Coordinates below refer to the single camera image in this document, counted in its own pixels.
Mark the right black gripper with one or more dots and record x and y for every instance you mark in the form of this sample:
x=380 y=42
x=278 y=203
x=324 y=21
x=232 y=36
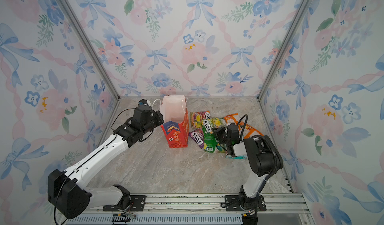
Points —
x=219 y=131

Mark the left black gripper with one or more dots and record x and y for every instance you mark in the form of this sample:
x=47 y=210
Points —
x=160 y=119

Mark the yellow green Fox's candy bag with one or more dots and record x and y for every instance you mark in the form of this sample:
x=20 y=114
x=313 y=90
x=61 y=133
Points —
x=214 y=123

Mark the red pink paper bag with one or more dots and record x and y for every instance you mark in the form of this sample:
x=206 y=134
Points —
x=176 y=120

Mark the teal white snack bag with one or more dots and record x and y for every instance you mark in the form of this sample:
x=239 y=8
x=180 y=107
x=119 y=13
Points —
x=235 y=157

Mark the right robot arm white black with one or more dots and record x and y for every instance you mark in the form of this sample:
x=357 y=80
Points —
x=264 y=160

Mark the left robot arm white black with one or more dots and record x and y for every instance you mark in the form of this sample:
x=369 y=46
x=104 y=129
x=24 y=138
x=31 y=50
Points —
x=68 y=190

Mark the green lime snack bag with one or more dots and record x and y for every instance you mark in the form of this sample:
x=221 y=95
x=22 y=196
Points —
x=211 y=145

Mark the orange snack bag rear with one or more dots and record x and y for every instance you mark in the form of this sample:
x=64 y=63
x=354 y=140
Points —
x=234 y=118

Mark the orange snack bag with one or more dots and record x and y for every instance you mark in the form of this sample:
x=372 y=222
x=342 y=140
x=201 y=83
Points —
x=234 y=118
x=249 y=131

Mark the purple Fox's candy bag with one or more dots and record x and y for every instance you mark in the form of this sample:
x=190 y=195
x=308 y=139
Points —
x=198 y=136

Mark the orange snack bag front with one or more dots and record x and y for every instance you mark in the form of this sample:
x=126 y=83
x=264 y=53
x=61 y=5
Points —
x=249 y=131

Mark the pink yellow Fox's candy bag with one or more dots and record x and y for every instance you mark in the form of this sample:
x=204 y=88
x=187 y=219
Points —
x=196 y=118

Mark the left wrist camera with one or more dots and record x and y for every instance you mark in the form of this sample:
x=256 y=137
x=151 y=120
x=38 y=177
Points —
x=145 y=102

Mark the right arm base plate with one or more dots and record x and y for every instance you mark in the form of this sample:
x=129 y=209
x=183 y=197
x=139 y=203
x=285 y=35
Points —
x=236 y=203

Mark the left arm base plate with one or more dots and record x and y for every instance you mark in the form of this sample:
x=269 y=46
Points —
x=132 y=203

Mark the aluminium mounting rail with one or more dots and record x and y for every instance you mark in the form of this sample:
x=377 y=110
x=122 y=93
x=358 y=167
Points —
x=198 y=209

